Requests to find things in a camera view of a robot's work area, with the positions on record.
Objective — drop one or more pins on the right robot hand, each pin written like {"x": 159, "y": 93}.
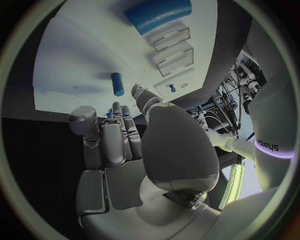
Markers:
{"x": 178, "y": 146}

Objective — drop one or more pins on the blue peg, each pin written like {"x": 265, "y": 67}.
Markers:
{"x": 109, "y": 114}

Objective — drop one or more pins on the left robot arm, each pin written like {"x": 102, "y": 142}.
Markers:
{"x": 239, "y": 146}

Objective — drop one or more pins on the white task board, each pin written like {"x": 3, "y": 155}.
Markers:
{"x": 93, "y": 46}

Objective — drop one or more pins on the small blue plug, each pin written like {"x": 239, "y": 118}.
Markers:
{"x": 172, "y": 88}

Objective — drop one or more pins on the equipment rack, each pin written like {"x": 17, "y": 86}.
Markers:
{"x": 226, "y": 106}

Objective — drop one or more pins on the glowing light bar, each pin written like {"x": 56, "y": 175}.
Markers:
{"x": 232, "y": 185}

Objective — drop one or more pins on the blue short cylinder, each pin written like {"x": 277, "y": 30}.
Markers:
{"x": 117, "y": 83}

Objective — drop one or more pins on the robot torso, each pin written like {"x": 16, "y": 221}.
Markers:
{"x": 272, "y": 121}

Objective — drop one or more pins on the large blue cylinder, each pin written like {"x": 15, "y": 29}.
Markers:
{"x": 159, "y": 13}

